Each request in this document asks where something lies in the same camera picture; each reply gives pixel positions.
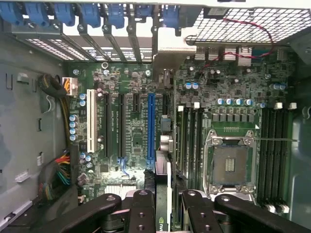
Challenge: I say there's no silver chipset heat sink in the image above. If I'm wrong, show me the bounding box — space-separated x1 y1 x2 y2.
105 183 137 195

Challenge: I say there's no CPU socket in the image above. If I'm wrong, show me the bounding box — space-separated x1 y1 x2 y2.
203 129 259 198

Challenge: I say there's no black RAM slot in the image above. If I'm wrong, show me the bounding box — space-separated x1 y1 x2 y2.
269 106 277 214
185 106 193 191
274 102 285 214
192 102 201 192
284 103 297 214
177 105 186 192
261 106 269 212

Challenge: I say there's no green motherboard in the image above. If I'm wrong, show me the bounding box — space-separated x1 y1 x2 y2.
65 48 296 219

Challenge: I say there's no metal socket cover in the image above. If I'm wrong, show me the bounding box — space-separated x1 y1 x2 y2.
210 135 255 147

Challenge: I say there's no blue expansion slot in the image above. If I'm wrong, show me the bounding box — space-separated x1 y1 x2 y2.
147 93 156 168

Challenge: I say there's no long black expansion slot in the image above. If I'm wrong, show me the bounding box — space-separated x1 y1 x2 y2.
104 93 112 158
118 93 126 158

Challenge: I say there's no white expansion slot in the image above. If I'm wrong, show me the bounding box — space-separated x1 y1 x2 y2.
86 89 96 153

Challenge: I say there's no thin metal locking lever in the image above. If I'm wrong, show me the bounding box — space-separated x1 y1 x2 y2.
252 137 300 143

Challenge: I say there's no short black expansion slot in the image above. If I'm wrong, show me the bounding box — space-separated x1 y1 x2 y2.
132 93 141 114
162 94 171 116

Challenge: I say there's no white power plug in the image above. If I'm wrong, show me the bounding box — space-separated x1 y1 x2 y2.
62 77 79 96

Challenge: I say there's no open black PC case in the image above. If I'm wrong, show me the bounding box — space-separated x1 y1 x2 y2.
0 0 311 233

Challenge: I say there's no metal slot cover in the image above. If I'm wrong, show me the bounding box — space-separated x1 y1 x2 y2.
126 24 144 63
102 24 120 63
77 24 99 62

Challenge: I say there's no blue slot latch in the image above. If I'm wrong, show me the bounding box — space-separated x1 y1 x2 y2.
0 3 24 26
53 3 76 27
135 4 153 25
81 3 102 28
108 4 126 27
24 3 49 27
162 4 182 28

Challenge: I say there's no multicolour wire bundle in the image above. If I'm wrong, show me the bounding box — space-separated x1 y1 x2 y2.
38 149 72 201

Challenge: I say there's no yellow wire bundle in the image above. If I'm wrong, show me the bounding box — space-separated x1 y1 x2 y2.
60 96 72 146

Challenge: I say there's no black sleeved cable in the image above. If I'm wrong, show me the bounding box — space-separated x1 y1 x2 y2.
37 74 68 98

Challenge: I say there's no red and black twisted wire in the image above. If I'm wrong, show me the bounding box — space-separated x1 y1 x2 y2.
203 17 276 69

